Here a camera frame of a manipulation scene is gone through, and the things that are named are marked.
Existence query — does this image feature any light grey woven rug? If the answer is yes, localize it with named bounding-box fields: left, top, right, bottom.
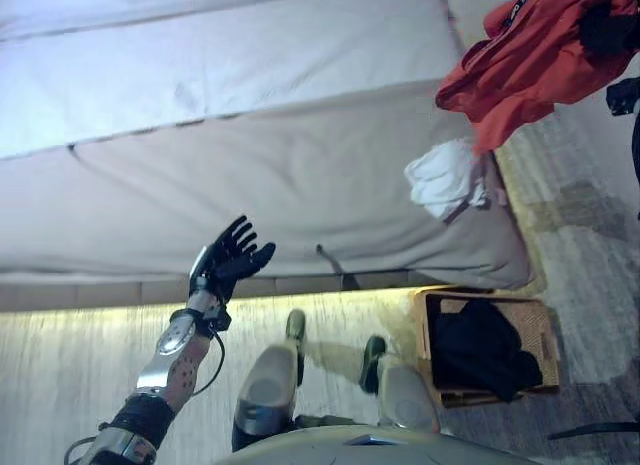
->
left=0, top=74, right=640, bottom=465

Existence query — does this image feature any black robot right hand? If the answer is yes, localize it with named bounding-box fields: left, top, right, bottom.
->
left=578, top=3, right=640, bottom=55

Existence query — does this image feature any silver robot right leg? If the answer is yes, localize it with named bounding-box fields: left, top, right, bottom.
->
left=358, top=334, right=442, bottom=435

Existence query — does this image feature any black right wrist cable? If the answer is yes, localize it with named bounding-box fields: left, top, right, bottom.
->
left=546, top=418, right=640, bottom=442

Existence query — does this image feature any black garment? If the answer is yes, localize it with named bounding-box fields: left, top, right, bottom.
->
left=431, top=299, right=545, bottom=405

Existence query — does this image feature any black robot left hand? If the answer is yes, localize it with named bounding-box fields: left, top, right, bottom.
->
left=187, top=214, right=277, bottom=306

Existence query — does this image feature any red garment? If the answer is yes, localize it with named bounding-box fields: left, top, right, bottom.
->
left=435, top=0, right=640, bottom=157

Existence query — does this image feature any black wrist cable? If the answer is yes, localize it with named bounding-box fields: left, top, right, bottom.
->
left=64, top=328, right=227, bottom=461
left=546, top=418, right=640, bottom=442

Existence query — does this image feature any white garment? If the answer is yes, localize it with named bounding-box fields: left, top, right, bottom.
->
left=403, top=137, right=507, bottom=222

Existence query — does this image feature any beige upholstered bed frame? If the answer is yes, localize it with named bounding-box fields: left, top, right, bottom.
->
left=0, top=270, right=501, bottom=315

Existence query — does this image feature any silver robot leg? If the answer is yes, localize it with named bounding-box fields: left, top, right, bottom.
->
left=358, top=334, right=442, bottom=435
left=230, top=308, right=308, bottom=455

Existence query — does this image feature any silver robot left leg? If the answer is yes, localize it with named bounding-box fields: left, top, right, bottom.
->
left=230, top=308, right=308, bottom=455

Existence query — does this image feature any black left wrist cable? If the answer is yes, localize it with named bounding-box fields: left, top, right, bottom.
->
left=64, top=328, right=227, bottom=461

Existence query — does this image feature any woven wicker laundry basket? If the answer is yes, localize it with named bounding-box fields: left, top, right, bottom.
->
left=409, top=287, right=562, bottom=411

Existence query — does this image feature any white textured bed sheet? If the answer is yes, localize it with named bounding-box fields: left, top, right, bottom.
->
left=0, top=0, right=464, bottom=160

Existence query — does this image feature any grey robot torso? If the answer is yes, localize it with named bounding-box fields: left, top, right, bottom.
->
left=214, top=424, right=541, bottom=465

